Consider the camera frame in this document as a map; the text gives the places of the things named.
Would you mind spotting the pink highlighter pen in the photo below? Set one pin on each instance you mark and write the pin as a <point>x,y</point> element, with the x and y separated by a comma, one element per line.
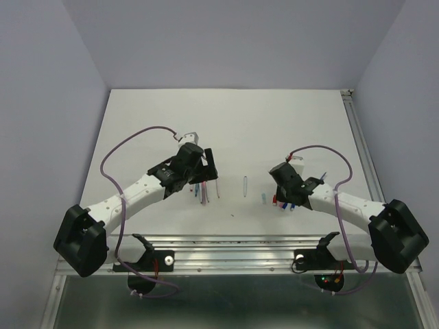
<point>204,194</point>

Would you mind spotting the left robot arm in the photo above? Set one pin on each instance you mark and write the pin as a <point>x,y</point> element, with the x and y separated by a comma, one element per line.
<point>83,239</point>

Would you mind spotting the black cap whiteboard marker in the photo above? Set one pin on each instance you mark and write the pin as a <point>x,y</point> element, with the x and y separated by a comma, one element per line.
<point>217,188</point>

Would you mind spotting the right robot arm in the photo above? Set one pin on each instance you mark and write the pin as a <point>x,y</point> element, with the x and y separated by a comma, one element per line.
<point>391,235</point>

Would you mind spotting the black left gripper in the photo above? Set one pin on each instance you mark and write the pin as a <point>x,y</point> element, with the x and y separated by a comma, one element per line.
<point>210,173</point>

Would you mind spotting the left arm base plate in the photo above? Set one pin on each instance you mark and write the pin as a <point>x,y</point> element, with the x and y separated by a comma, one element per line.
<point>139,254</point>

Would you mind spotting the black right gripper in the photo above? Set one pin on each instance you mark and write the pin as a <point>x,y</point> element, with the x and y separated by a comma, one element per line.
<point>280,196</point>

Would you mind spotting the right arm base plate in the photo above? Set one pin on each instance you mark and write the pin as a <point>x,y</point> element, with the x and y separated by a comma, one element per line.
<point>319,258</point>

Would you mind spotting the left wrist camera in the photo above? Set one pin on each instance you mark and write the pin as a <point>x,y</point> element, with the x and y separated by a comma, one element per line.
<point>182,139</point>

